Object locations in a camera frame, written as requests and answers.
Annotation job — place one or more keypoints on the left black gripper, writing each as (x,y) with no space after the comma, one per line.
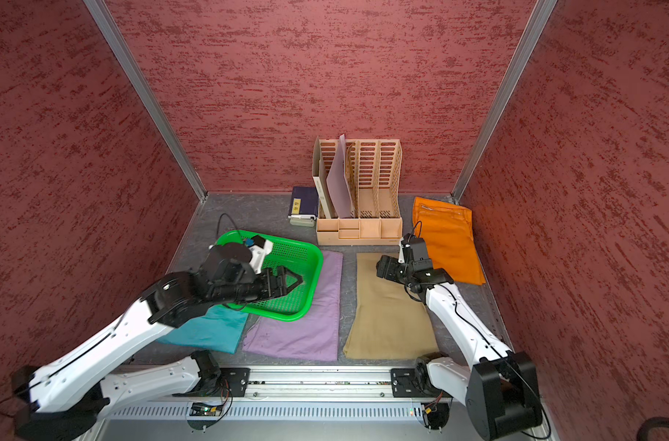
(280,288)

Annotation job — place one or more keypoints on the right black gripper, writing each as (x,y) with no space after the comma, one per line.
(391,264)

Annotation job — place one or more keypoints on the green plastic basket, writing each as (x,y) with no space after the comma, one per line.
(303,260)

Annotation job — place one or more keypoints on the khaki pants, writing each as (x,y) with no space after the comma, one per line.
(388,325)

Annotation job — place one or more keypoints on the orange pants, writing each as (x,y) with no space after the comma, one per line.
(447,231)

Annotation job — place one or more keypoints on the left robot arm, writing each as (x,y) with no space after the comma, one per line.
(64,399)

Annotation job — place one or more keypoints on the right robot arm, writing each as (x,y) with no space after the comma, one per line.
(498,387)

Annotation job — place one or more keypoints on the purple folded pants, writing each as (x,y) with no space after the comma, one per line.
(315,337)

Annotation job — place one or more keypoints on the teal folded pants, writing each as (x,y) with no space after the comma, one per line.
(220,329)

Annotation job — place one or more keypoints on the dark blue book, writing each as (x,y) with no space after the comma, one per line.
(304,206)

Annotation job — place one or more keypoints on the purple folder sheet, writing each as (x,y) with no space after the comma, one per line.
(337,183)

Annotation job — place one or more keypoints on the beige file organizer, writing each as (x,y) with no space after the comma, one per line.
(373,170)

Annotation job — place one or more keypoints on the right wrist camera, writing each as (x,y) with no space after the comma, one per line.
(412,249)

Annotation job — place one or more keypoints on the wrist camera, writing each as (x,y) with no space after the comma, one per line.
(412,249)
(260,248)

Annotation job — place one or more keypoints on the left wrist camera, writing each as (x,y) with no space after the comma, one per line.
(260,248)

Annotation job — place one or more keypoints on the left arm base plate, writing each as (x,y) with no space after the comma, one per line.
(220,383)

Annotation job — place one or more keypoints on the aluminium front rail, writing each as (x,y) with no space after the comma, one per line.
(293,394)

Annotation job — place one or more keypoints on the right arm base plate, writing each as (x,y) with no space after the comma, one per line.
(409,383)

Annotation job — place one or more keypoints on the right aluminium corner post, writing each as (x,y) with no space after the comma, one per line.
(539,17)

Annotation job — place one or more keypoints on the aluminium corner post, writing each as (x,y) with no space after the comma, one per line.
(539,17)
(120,48)

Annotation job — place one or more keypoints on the left aluminium corner post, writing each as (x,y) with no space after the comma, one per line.
(120,48)

